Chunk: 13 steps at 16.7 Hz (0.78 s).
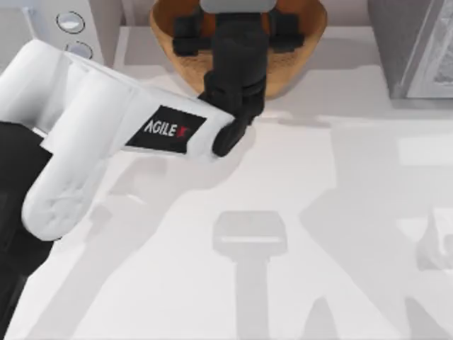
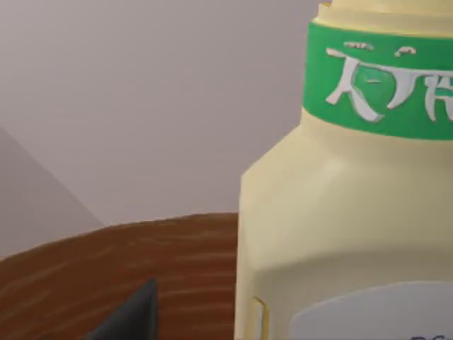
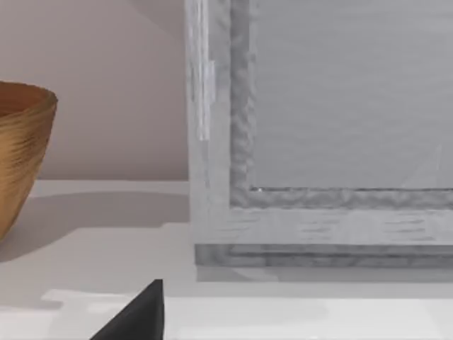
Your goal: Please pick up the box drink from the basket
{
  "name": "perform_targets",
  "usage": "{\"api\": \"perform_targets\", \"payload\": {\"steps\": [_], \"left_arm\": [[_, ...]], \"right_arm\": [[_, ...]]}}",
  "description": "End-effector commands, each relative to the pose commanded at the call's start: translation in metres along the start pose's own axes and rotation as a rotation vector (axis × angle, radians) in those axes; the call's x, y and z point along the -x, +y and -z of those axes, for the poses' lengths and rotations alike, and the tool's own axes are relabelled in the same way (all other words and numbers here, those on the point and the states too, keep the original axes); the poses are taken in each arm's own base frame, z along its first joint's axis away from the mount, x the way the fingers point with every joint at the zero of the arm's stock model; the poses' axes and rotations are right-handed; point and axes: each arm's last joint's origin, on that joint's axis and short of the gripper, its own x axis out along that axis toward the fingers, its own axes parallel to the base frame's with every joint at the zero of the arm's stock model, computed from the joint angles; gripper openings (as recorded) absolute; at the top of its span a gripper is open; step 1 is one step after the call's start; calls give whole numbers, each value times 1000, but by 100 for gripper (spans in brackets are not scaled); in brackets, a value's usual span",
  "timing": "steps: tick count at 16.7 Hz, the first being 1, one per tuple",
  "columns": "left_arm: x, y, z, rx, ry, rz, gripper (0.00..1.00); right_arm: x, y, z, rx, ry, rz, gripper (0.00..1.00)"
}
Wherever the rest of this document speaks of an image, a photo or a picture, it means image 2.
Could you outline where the round brown wooden coaster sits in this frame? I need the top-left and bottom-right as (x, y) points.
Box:
(0, 211), (240, 340)

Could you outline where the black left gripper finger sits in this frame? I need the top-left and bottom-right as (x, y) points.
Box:
(84, 278), (159, 340)

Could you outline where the pale yellow bottle green label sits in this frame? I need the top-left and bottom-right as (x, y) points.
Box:
(233, 0), (453, 340)

